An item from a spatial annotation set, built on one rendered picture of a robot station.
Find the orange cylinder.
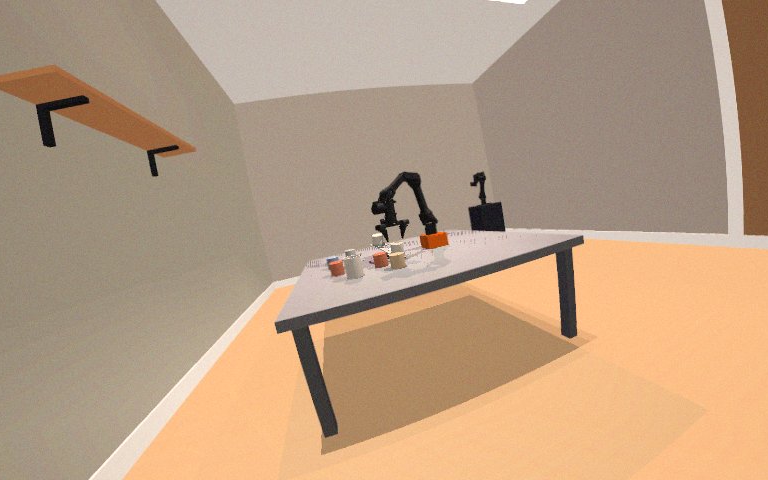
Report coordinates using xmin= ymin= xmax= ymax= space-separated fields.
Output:
xmin=328 ymin=261 xmax=345 ymax=277
xmin=373 ymin=252 xmax=389 ymax=268

